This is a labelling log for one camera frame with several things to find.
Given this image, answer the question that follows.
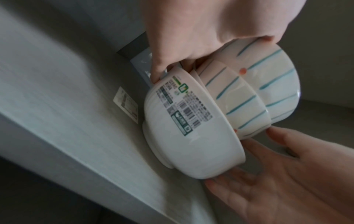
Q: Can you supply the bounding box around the person's left hand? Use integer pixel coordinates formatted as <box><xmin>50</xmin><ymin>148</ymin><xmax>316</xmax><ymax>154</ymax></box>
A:
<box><xmin>141</xmin><ymin>0</ymin><xmax>305</xmax><ymax>85</ymax></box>

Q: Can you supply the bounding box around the person's right hand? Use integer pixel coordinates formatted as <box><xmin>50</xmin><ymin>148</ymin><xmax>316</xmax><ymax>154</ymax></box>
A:
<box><xmin>205</xmin><ymin>127</ymin><xmax>354</xmax><ymax>224</ymax></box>

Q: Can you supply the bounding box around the small blue striped bowl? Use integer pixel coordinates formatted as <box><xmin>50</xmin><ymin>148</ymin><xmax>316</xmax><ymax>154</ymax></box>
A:
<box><xmin>197</xmin><ymin>60</ymin><xmax>273</xmax><ymax>141</ymax></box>

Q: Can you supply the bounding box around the large blue striped bowl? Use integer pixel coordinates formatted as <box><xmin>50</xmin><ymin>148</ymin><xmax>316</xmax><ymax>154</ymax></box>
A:
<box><xmin>220</xmin><ymin>38</ymin><xmax>302</xmax><ymax>127</ymax></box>

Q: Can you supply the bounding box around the white bowl with printed label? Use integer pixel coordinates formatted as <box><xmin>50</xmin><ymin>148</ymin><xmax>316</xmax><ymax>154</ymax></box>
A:
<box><xmin>142</xmin><ymin>66</ymin><xmax>247</xmax><ymax>180</ymax></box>

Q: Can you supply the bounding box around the pale blue plastic packet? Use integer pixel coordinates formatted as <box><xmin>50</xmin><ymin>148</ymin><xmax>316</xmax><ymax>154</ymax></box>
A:
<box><xmin>129</xmin><ymin>51</ymin><xmax>156</xmax><ymax>88</ymax></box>

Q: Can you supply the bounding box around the dark grey flat box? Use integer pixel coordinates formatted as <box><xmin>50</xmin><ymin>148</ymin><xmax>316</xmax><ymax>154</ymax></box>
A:
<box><xmin>116</xmin><ymin>31</ymin><xmax>151</xmax><ymax>64</ymax></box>

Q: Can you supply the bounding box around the white paper sticker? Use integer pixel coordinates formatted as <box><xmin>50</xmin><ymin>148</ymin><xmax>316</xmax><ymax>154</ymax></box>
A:
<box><xmin>113</xmin><ymin>86</ymin><xmax>139</xmax><ymax>122</ymax></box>

